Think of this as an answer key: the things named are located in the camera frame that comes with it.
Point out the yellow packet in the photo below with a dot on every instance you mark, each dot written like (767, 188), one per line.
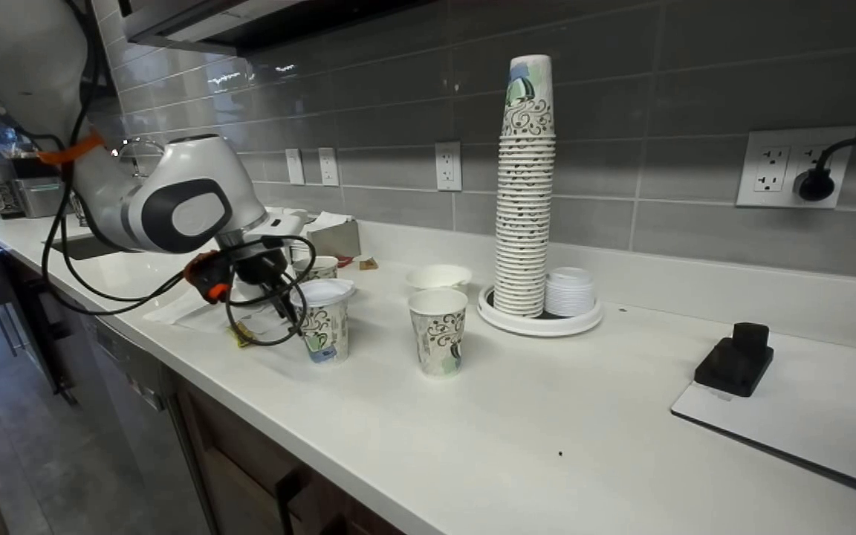
(239, 341)

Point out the dark lower cabinet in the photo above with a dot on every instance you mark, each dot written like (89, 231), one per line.
(230, 477)

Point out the white flat board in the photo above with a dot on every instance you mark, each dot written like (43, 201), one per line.
(825, 418)

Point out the black orange wrist camera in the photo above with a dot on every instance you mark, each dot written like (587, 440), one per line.
(210, 280)

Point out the white napkin dispenser box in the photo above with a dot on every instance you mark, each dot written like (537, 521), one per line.
(333, 237)

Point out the white wall switch plate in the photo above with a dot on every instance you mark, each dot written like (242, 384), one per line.
(296, 165)

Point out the white quad wall outlet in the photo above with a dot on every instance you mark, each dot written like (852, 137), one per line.
(767, 168)

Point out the kitchen sink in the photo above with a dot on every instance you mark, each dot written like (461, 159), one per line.
(71, 249)

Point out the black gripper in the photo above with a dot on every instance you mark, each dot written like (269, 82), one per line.
(250, 261)

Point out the patterned paper cup white inside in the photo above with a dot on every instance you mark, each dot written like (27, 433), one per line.
(328, 323)

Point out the overhead cabinet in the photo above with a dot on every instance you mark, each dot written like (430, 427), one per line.
(250, 18)

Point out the white paper napkin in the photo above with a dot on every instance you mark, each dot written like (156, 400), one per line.
(190, 314)

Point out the black device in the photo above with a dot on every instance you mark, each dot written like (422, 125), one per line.
(734, 362)

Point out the small red packet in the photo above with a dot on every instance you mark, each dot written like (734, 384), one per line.
(343, 261)

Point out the white round cup tray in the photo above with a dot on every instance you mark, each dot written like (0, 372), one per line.
(537, 327)

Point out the short stack of white cups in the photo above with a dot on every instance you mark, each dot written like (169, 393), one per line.
(568, 292)

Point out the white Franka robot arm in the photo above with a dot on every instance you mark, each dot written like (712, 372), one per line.
(190, 168)

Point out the tall stack of paper cups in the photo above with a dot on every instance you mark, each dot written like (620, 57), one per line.
(525, 197)

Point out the white bowl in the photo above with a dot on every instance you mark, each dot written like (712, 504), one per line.
(440, 277)

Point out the black power plug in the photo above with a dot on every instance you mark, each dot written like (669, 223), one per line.
(814, 186)

